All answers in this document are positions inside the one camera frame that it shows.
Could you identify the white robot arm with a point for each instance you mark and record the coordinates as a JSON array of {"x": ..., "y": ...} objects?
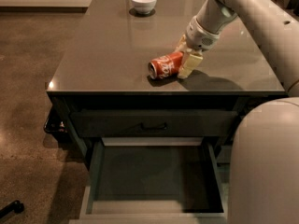
[{"x": 264, "y": 166}]

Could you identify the white ceramic bowl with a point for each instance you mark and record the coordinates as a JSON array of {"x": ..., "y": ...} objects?
[{"x": 143, "y": 6}]

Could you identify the dark drawer cabinet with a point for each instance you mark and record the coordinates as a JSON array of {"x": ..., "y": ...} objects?
[{"x": 103, "y": 88}]

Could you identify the closed top drawer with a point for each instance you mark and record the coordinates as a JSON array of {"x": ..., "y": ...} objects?
[{"x": 126, "y": 123}]

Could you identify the black wire basket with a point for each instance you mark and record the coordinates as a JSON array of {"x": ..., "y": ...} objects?
[{"x": 55, "y": 127}]

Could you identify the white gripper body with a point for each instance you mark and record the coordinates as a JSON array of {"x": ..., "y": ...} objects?
[{"x": 199, "y": 37}]

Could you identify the red coke can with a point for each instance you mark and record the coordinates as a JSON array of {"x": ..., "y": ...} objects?
[{"x": 165, "y": 66}]

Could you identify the black object on floor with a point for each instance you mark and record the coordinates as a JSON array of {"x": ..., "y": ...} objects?
[{"x": 16, "y": 207}]

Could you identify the open middle drawer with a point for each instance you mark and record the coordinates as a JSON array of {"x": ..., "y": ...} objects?
[{"x": 153, "y": 181}]

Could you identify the black top drawer handle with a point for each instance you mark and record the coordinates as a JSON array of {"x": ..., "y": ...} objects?
[{"x": 157, "y": 127}]

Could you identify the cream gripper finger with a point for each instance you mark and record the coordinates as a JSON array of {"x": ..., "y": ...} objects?
[
  {"x": 181, "y": 45},
  {"x": 191, "y": 59}
]

